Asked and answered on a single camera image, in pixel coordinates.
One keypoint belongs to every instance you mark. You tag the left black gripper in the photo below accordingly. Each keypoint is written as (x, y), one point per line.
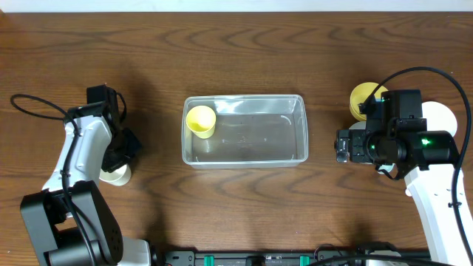
(134, 143)

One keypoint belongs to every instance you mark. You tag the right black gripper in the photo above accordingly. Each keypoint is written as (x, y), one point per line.
(360, 137)

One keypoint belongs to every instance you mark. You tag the white plastic cup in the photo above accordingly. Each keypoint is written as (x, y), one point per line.
(119, 177)

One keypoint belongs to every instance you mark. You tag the yellow plastic bowl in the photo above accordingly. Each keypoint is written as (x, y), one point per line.
(359, 94)

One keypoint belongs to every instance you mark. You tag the yellow plastic cup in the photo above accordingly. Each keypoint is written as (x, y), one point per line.
(201, 120)

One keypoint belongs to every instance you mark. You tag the grey plastic bowl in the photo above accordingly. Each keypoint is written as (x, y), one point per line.
(361, 125)

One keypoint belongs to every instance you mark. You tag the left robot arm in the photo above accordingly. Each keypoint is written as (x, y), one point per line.
(69, 221)

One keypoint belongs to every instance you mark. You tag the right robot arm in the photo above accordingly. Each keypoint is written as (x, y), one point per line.
(396, 134)

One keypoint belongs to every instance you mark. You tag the clear plastic container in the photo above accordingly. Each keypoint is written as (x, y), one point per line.
(252, 131)

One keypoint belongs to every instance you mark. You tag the mint green plastic spoon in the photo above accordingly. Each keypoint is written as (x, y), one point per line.
(387, 168)

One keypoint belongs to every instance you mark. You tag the white plastic fork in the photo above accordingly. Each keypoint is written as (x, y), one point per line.
(408, 192)

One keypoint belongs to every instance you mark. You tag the white plastic bowl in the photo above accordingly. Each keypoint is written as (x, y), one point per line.
(439, 117)

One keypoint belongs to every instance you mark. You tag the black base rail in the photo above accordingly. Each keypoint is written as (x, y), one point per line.
(194, 257)

